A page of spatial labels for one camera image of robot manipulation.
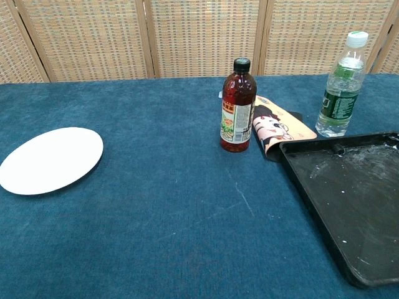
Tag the white round plate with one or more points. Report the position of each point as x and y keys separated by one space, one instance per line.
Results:
x=51 y=160

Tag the cartoon girl mouse pad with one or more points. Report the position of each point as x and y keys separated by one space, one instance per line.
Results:
x=280 y=127

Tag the clear water bottle green label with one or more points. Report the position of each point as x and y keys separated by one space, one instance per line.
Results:
x=341 y=102

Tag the blue tablecloth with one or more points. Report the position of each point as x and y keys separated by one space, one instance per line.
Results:
x=156 y=218

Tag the woven rattan folding screen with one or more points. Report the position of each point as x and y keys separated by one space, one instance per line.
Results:
x=199 y=37

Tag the black rectangular tray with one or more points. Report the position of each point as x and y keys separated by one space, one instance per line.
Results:
x=352 y=202

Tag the brown tea bottle black cap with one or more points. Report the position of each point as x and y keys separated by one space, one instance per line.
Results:
x=237 y=109

